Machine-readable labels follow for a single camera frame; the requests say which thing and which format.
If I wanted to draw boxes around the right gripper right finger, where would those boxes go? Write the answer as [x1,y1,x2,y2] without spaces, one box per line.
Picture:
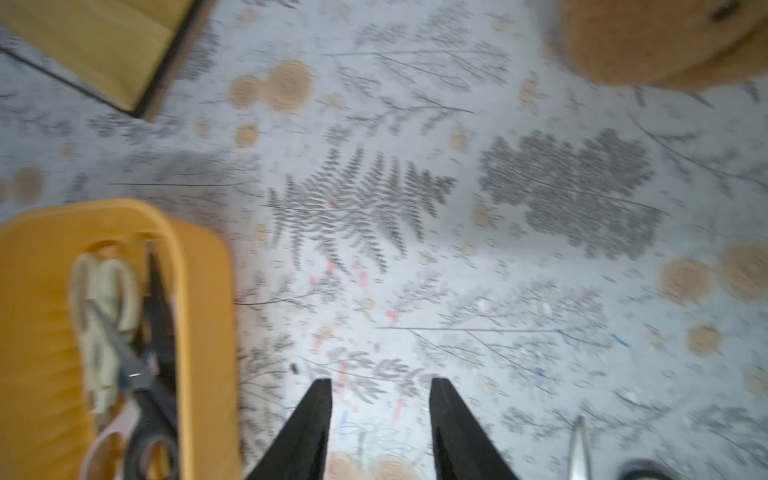
[429,377,518,480]

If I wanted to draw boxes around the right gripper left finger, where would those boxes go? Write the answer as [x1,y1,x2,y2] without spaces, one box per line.
[246,379,333,480]

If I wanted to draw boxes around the large black scissors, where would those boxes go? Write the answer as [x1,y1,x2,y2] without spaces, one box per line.
[123,252,181,479]

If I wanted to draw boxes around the pink handled scissors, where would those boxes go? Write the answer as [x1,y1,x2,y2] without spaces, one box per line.
[77,398,139,480]

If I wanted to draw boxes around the beige kitchen scissors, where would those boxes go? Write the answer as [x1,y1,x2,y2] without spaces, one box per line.
[68,251,142,415]

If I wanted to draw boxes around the yellow storage tray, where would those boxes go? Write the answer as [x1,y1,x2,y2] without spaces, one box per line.
[1,199,242,479]

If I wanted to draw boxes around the wooden three-tier shelf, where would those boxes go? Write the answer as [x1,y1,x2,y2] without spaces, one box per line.
[1,1,215,122]

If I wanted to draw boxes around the brown teddy bear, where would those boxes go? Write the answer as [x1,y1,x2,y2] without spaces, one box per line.
[559,0,767,92]

